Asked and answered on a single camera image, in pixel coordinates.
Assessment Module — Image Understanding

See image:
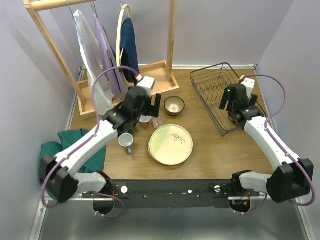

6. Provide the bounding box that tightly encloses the lavender hanging garment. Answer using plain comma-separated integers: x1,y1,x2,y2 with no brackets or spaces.
94,13,128,100

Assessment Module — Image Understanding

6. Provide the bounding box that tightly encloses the pink mug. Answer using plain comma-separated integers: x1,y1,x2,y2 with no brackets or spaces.
139,115,152,129

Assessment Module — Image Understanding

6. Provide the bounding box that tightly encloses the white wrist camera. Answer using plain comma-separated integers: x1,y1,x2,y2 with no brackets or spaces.
239,75,256,99
135,74,156,97

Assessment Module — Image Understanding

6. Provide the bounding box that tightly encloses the green cloth pile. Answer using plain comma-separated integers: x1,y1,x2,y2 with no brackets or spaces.
39,128,107,193

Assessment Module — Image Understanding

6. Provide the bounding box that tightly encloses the orange rimmed bird plate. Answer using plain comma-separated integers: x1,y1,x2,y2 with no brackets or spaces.
148,140,161,162

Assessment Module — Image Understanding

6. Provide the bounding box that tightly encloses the black wire dish rack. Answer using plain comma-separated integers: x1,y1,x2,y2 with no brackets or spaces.
190,62,267,136

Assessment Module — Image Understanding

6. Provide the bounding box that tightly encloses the navy hanging garment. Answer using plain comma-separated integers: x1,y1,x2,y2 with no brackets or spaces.
120,18,139,85

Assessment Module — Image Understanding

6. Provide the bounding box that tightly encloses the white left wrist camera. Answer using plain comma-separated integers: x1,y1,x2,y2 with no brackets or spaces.
135,74,156,97

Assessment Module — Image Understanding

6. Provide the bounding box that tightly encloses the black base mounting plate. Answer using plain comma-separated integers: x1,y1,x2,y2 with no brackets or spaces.
82,179,248,209

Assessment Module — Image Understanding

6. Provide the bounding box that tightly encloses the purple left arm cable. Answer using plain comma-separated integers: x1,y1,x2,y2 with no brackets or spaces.
40,65,141,219

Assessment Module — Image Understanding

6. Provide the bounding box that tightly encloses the cream round hanger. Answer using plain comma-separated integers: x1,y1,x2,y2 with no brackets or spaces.
115,4,131,66

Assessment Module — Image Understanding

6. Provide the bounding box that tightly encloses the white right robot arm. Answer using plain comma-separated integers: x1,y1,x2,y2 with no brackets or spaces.
219,83,314,203

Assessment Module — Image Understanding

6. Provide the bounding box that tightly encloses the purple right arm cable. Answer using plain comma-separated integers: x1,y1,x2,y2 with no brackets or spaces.
233,73,315,217

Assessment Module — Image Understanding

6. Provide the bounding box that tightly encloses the clear drinking glass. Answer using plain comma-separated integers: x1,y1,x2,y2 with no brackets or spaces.
151,113,164,129

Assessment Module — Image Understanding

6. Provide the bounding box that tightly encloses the wooden clothes rack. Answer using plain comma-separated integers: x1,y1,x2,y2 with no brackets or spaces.
23,0,180,119

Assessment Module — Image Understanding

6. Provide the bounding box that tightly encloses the dark ceramic bowl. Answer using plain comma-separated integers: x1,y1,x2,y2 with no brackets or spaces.
163,96,185,116

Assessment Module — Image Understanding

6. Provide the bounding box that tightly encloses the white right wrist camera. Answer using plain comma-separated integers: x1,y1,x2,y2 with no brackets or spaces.
239,75,256,99

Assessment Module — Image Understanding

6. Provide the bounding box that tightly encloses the white hanging garment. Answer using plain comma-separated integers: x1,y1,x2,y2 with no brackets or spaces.
73,10,114,116

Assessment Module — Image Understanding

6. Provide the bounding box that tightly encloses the grey blue mug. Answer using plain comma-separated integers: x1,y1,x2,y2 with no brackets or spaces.
118,133,134,155

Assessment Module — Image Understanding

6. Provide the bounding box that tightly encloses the cream plate with branch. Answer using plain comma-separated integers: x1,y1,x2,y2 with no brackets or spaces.
150,124,194,166

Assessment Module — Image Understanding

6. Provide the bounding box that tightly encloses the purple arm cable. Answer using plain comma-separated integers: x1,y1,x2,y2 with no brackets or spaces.
233,73,315,217
40,65,141,219

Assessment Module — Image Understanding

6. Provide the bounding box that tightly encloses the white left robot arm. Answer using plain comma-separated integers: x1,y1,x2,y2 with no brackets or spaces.
40,86,162,203

